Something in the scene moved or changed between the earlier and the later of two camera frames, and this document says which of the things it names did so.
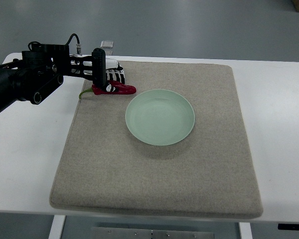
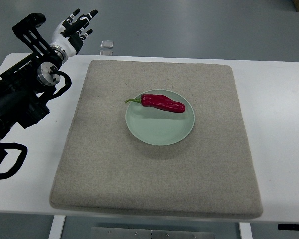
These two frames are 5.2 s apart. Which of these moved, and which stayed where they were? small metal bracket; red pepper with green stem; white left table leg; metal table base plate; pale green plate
Moved: red pepper with green stem
Stayed: small metal bracket; white left table leg; metal table base plate; pale green plate
